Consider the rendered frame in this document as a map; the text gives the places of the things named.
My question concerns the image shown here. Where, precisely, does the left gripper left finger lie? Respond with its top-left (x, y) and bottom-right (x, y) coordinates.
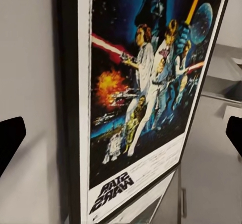
top-left (0, 117), bottom-right (26, 177)

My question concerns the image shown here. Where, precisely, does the poster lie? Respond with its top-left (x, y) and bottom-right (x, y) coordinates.
top-left (56, 0), bottom-right (228, 224)

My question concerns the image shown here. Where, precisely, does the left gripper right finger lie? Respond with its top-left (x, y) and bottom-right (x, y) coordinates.
top-left (225, 116), bottom-right (242, 157)

